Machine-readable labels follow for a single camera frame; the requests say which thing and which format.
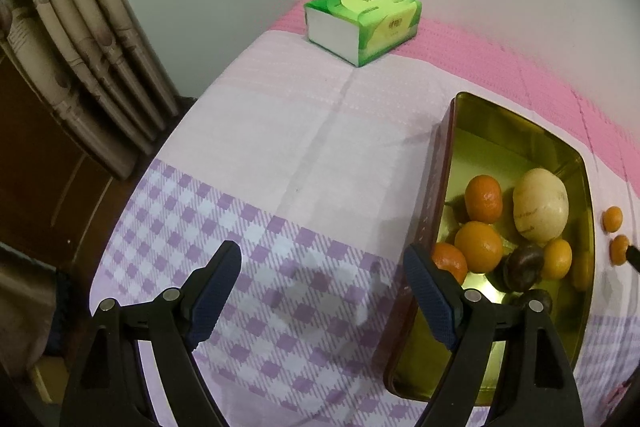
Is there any orange mandarin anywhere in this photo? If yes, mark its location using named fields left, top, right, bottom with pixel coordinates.
left=542, top=239, right=573, bottom=281
left=465, top=175, right=503, bottom=224
left=610, top=235, right=632, bottom=266
left=431, top=242, right=469, bottom=285
left=601, top=206, right=625, bottom=233
left=454, top=221, right=504, bottom=274

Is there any beige patterned curtain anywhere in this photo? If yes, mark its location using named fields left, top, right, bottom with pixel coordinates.
left=0, top=0, right=182, bottom=180

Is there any rectangular gold metal tin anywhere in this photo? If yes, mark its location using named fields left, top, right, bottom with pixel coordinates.
left=382, top=92, right=598, bottom=407

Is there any brown wooden cabinet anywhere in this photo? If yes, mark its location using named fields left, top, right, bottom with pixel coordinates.
left=0, top=54, right=137, bottom=268

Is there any pale yellow-green round fruit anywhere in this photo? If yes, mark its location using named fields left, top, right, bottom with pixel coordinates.
left=513, top=168, right=570, bottom=244

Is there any dark cloth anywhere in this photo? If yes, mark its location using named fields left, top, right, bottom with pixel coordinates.
left=0, top=242, right=71, bottom=378

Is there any green tissue pack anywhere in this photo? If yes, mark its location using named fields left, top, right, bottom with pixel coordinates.
left=304, top=0, right=423, bottom=68

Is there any dark purple plum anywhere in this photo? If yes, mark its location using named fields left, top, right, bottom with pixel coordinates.
left=502, top=244, right=546, bottom=293
left=510, top=289, right=554, bottom=315

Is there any pink purple checked tablecloth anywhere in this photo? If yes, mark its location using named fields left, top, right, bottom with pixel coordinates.
left=89, top=2, right=640, bottom=427

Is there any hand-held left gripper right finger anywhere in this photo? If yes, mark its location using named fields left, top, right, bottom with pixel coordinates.
left=403, top=244, right=584, bottom=427

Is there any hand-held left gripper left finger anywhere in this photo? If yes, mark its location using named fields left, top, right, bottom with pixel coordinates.
left=60, top=240, right=243, bottom=427

